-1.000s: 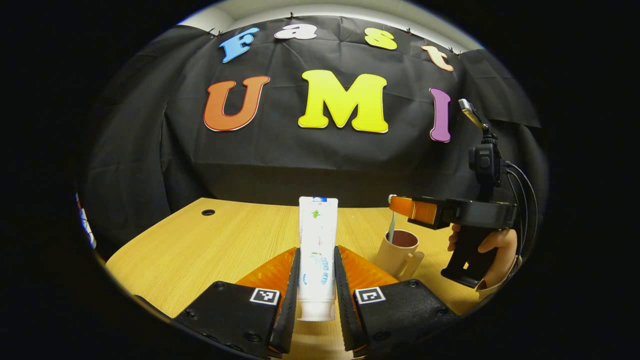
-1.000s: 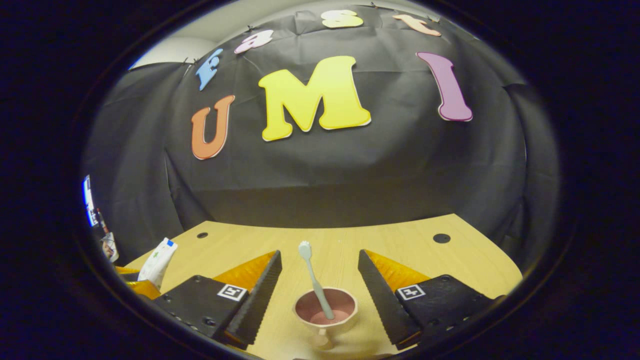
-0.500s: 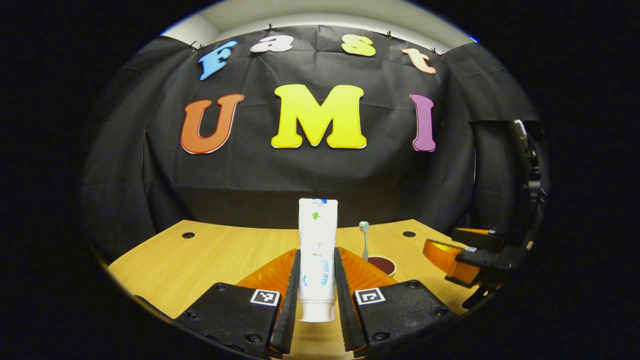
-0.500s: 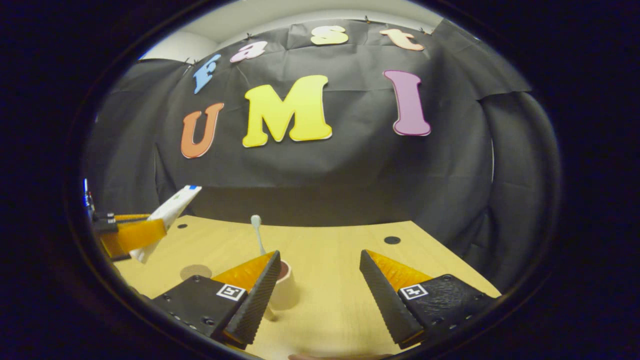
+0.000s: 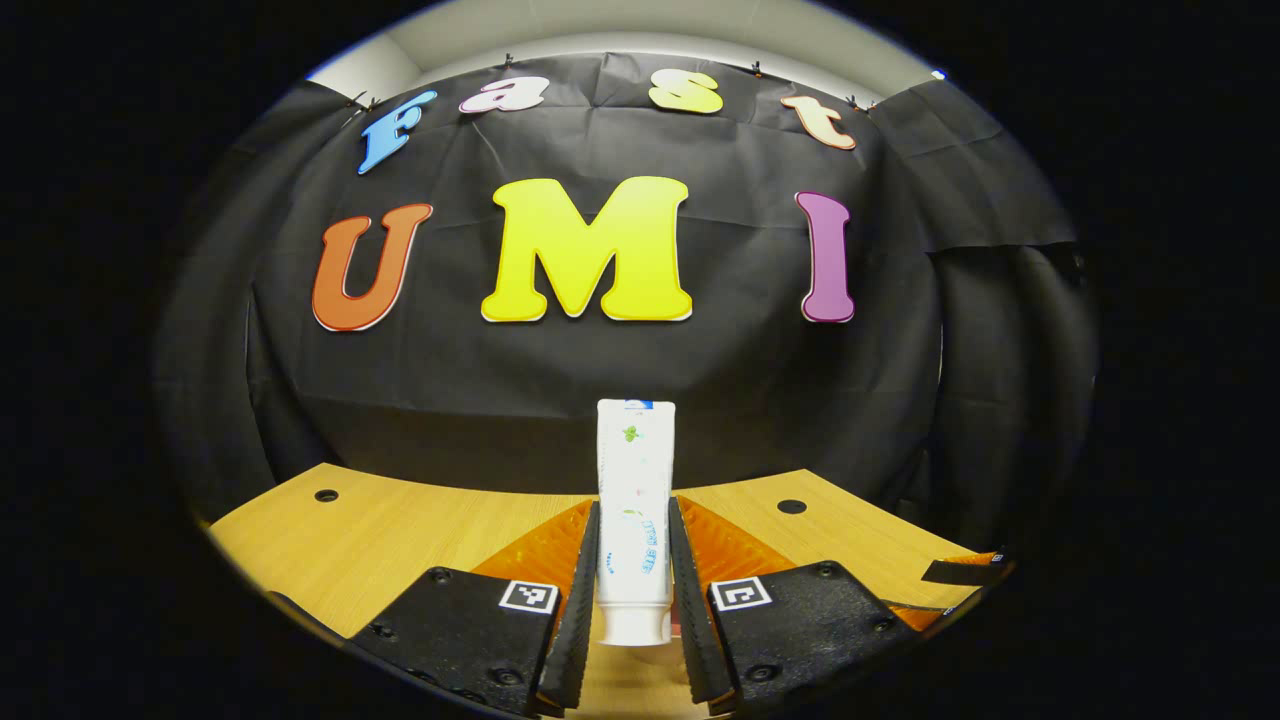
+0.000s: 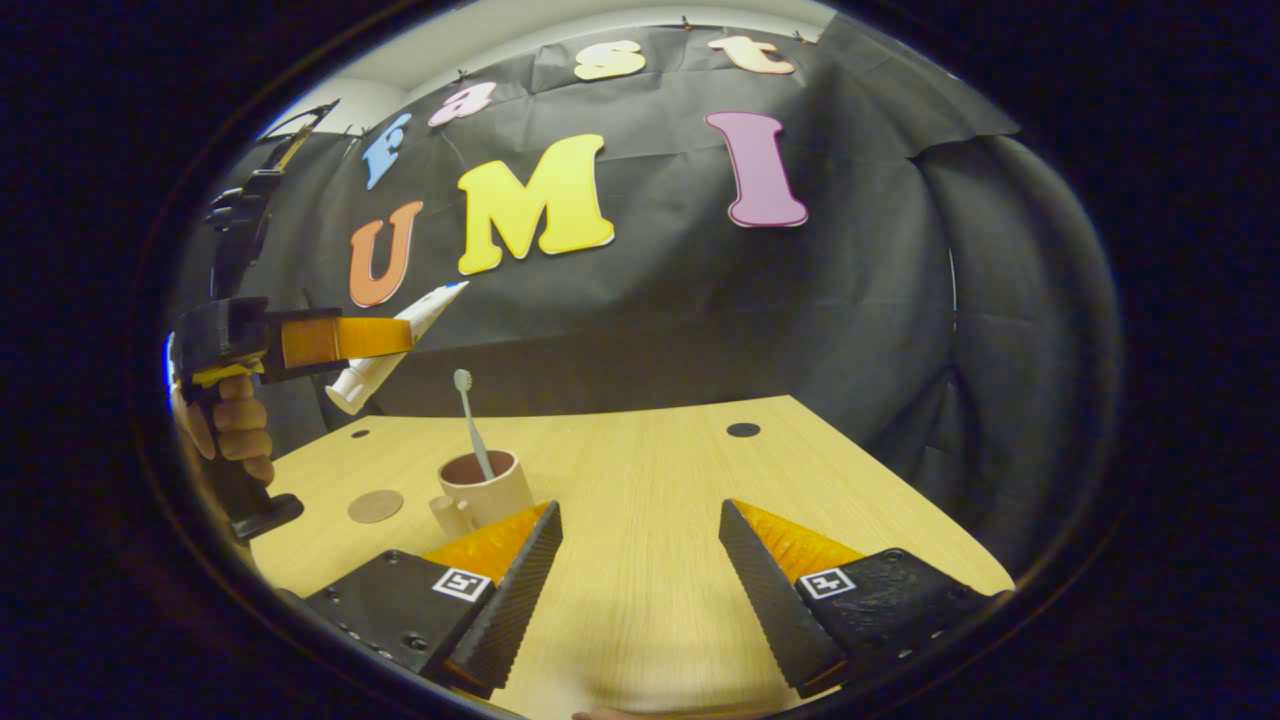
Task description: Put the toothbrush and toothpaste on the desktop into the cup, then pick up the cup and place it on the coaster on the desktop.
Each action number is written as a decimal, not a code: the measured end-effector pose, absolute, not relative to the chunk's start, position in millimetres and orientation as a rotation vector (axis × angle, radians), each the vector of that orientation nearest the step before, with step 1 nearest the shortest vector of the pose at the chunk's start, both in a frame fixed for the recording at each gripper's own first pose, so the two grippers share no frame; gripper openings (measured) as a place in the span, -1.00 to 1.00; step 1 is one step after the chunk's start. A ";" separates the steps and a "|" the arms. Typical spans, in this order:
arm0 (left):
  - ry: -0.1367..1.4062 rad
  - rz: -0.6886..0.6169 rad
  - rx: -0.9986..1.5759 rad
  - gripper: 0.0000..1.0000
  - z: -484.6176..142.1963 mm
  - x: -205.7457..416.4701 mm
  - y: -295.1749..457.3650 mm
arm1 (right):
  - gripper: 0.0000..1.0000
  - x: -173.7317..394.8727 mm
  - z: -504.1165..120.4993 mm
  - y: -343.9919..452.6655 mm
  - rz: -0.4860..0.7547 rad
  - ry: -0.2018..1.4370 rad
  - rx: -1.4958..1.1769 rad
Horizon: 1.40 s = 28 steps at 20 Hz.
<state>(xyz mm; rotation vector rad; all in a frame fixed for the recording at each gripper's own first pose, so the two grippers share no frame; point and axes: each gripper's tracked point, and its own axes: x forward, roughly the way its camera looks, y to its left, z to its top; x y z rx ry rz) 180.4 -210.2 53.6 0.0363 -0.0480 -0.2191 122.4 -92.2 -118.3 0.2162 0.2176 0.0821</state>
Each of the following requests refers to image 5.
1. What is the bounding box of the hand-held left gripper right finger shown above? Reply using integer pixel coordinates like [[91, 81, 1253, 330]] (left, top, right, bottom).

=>
[[668, 495, 926, 716]]

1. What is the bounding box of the white toothpaste tube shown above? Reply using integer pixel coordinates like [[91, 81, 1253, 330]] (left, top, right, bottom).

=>
[[596, 398, 677, 648]]

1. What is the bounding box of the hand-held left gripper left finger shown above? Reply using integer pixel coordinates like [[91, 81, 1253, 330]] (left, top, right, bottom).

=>
[[345, 500, 601, 716]]

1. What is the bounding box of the black backdrop cloth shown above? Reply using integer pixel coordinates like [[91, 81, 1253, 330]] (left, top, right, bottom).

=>
[[155, 50, 1101, 551]]

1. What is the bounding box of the wooden desktop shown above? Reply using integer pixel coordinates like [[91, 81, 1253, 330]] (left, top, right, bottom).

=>
[[205, 462, 1001, 720]]

